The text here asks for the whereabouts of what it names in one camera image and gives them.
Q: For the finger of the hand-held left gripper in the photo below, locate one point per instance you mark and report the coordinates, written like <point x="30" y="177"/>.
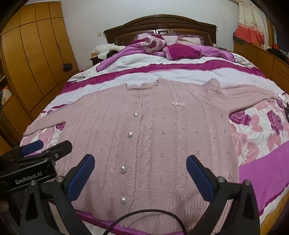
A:
<point x="32" y="146"/>
<point x="59" y="149"/>

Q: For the wooden bed side rail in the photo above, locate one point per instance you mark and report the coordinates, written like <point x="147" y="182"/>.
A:
<point x="278" y="207"/>

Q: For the small black bag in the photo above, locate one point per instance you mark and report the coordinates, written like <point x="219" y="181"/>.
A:
<point x="67" y="67"/>

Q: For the dark wooden bed headboard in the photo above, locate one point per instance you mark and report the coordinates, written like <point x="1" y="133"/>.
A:
<point x="158" y="23"/>

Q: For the low wooden cabinet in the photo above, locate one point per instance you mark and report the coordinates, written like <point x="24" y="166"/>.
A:
<point x="266" y="61"/>

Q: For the pink pillow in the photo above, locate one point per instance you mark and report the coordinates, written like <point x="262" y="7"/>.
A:
<point x="187" y="39"/>

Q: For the pink knitted cardigan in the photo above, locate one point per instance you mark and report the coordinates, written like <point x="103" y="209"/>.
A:
<point x="158" y="135"/>

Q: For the wooden wardrobe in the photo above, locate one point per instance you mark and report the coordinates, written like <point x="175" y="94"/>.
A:
<point x="33" y="56"/>

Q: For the dark clothes pile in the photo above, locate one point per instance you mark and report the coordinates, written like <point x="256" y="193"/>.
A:
<point x="277" y="51"/>

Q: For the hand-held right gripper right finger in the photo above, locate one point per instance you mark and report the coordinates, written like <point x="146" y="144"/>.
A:
<point x="200" y="179"/>

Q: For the floral orange curtain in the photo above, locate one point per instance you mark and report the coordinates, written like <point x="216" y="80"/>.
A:
<point x="248" y="24"/>

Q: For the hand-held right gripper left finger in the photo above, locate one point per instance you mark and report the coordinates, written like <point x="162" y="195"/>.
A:
<point x="80" y="179"/>

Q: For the white plush toy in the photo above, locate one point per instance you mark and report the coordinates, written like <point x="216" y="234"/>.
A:
<point x="106" y="48"/>

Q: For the dark wooden nightstand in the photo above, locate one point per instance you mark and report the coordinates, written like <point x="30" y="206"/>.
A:
<point x="96" y="59"/>

